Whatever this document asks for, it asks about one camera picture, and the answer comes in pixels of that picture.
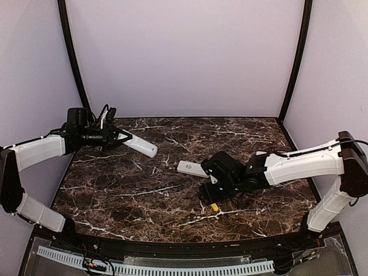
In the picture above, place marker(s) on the white slotted cable duct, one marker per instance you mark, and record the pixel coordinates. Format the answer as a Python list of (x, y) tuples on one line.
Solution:
[(151, 266)]

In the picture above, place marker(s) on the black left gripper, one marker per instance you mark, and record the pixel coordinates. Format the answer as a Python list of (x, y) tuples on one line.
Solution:
[(112, 142)]

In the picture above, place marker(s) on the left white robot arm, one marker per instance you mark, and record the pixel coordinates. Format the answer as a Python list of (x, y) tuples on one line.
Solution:
[(19, 199)]

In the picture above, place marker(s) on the yellow handled screwdriver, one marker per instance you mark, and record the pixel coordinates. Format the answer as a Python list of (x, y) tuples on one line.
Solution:
[(215, 207)]

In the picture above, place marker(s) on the small white remote near wall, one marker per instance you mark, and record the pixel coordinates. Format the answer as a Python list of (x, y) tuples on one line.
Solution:
[(261, 154)]

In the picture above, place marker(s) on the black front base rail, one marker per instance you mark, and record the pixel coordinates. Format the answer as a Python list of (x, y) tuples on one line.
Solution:
[(276, 246)]

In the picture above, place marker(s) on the wide white remote control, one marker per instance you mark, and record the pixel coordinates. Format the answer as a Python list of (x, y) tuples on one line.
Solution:
[(191, 168)]

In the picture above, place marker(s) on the white remote with battery bay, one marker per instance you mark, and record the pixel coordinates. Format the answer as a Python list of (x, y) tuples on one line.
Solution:
[(142, 146)]

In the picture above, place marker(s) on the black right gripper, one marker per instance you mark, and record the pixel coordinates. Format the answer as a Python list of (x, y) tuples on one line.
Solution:
[(209, 196)]

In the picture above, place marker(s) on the black enclosure frame post left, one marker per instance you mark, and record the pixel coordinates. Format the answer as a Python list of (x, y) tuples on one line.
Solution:
[(68, 40)]

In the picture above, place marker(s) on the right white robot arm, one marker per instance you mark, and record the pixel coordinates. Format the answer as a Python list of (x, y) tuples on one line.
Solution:
[(342, 157)]

